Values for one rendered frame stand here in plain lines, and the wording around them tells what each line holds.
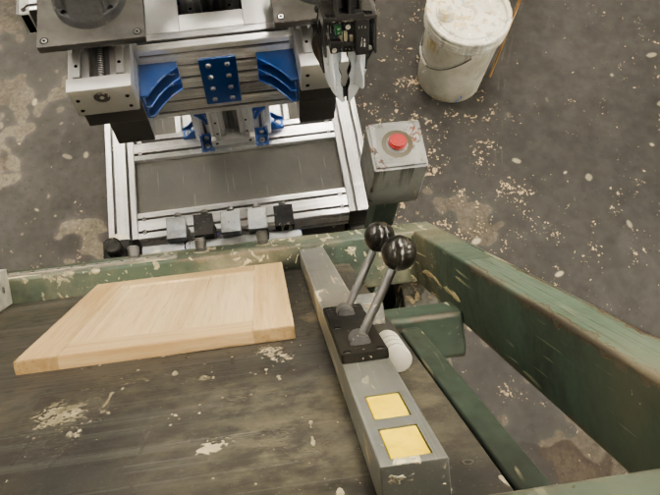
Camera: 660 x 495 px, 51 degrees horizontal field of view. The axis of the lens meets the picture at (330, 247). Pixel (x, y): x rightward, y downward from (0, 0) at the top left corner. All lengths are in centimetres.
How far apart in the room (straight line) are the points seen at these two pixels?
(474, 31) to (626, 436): 195
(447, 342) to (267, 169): 129
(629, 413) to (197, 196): 178
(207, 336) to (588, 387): 49
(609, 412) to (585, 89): 231
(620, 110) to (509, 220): 68
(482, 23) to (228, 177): 101
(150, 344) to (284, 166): 142
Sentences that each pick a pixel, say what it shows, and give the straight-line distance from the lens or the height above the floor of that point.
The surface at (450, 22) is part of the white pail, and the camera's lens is 251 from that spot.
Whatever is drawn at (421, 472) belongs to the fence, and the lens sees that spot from 52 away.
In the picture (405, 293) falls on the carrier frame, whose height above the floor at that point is 79.
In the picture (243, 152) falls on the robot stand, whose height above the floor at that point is 21.
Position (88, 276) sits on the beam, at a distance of 146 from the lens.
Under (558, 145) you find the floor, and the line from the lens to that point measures 275.
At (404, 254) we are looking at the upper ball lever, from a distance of 71.
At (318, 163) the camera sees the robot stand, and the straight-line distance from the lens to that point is 230.
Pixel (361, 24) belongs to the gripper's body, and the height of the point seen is 150.
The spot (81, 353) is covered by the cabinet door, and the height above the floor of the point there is 130.
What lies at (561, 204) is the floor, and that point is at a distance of 263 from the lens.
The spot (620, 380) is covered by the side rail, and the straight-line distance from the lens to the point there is 68.
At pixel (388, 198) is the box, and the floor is 79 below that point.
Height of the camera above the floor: 221
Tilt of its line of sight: 67 degrees down
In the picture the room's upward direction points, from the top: 5 degrees clockwise
